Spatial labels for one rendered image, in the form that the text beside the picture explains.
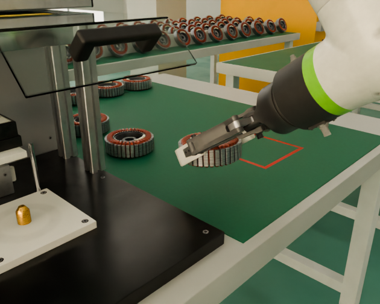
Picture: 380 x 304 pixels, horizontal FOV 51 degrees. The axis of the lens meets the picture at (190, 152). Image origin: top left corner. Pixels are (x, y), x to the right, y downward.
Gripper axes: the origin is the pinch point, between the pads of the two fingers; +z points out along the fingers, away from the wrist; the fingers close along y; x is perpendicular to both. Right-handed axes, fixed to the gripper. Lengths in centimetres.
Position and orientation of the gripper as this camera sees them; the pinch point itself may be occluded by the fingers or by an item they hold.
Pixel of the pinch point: (210, 146)
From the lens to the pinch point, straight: 70.6
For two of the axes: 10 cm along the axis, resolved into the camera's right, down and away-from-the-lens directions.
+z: -5.2, 3.0, 8.0
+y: 7.7, -2.4, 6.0
